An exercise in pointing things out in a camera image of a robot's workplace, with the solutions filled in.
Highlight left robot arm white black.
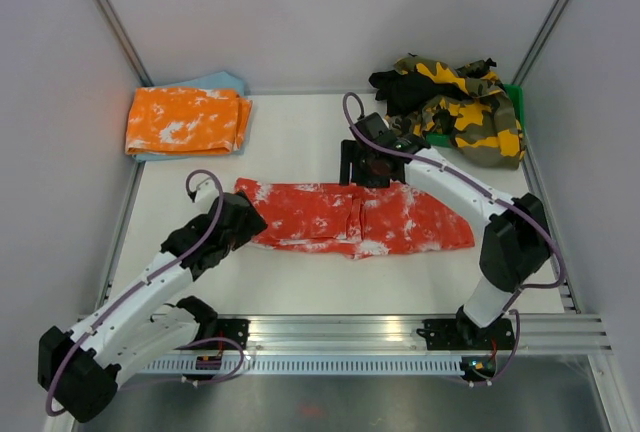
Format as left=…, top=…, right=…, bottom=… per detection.
left=37, top=192, right=267, bottom=423

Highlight white slotted cable duct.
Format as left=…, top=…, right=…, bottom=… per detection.
left=134, top=354, right=516, bottom=377

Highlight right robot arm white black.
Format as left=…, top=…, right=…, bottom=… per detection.
left=349, top=113, right=557, bottom=348

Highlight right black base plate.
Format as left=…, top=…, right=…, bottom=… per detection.
left=416, top=316, right=515, bottom=351

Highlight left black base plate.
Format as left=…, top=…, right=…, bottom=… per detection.
left=199, top=318, right=250, bottom=353

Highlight black trousers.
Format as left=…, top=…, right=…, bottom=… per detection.
left=368, top=71, right=450, bottom=116

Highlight red white tie-dye trousers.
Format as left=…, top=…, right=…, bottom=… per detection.
left=235, top=178, right=475, bottom=260

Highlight camouflage yellow green trousers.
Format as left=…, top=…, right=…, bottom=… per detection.
left=386, top=54, right=526, bottom=170

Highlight corner aluminium post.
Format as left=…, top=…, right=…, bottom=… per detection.
left=513, top=0, right=571, bottom=86
left=92, top=0, right=153, bottom=86

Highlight left corner aluminium post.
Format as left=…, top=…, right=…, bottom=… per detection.
left=92, top=0, right=153, bottom=86

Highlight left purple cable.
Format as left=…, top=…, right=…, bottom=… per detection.
left=44, top=169, right=246, bottom=418

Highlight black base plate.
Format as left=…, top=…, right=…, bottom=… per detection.
left=416, top=316, right=515, bottom=351
left=199, top=318, right=250, bottom=353

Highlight aluminium front rail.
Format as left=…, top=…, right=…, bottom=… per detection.
left=67, top=312, right=614, bottom=354

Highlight folded light blue trousers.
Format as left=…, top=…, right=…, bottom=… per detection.
left=134, top=69, right=247, bottom=163

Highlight folded orange tie-dye trousers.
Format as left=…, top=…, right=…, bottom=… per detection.
left=124, top=86, right=254, bottom=157

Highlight right corner aluminium post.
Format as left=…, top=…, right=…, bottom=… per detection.
left=513, top=0, right=571, bottom=86

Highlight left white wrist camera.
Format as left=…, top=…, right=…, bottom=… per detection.
left=192, top=179, right=219, bottom=210

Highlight green plastic bin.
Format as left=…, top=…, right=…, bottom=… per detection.
left=427, top=84, right=526, bottom=148

